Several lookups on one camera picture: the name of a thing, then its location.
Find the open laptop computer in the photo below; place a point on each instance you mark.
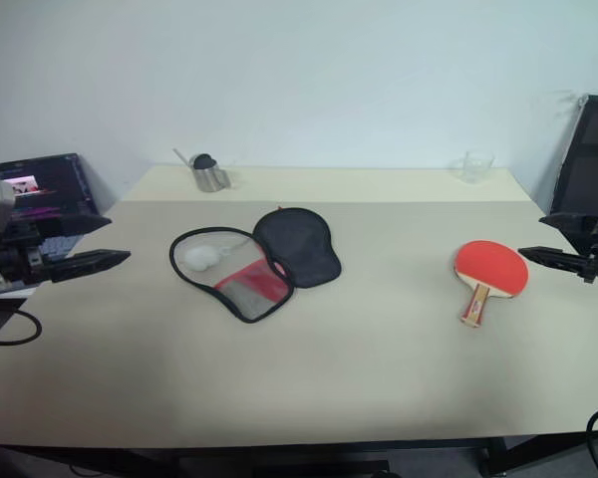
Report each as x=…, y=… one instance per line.
x=55, y=184

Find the black chair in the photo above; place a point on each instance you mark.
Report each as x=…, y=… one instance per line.
x=593, y=164

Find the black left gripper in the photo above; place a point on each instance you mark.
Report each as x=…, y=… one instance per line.
x=20, y=256

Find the red black paddle case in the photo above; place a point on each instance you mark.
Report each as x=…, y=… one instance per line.
x=299, y=249

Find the black heart-shaped object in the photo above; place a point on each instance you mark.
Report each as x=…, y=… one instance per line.
x=204, y=161

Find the clear glass cup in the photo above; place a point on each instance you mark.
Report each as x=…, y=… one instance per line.
x=474, y=167

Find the black table frame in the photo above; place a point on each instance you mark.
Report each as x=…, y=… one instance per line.
x=496, y=458

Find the red table tennis paddle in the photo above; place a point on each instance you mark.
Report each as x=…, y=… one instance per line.
x=493, y=269

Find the stainless steel cup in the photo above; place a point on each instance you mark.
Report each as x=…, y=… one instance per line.
x=211, y=179

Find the thin metal straw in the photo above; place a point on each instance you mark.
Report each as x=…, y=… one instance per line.
x=182, y=156

